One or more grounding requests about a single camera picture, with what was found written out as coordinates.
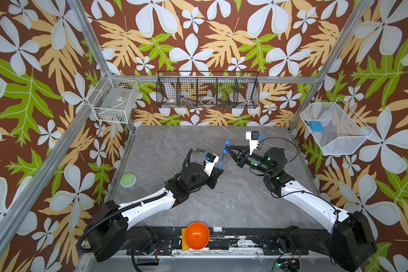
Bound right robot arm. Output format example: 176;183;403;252
224;135;377;272

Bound blue pen cap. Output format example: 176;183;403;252
223;141;230;154

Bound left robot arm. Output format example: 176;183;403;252
76;151;223;262

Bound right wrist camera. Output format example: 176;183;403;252
245;130;264;155

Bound orange bowl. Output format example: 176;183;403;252
185;222;210;250

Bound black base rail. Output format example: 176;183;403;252
129;226;309;256

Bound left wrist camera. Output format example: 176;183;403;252
203;153;219;177

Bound white mesh basket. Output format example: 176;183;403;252
300;99;374;156

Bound blue pen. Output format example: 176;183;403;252
219;154;225;170

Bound black wire basket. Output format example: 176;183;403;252
155;71;260;109

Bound green push button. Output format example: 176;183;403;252
120;173;137;188

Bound white wire basket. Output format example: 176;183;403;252
88;73;140;124

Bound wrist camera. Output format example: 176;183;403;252
203;153;219;177
245;130;264;155

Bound blue object in basket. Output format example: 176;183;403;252
309;121;324;133

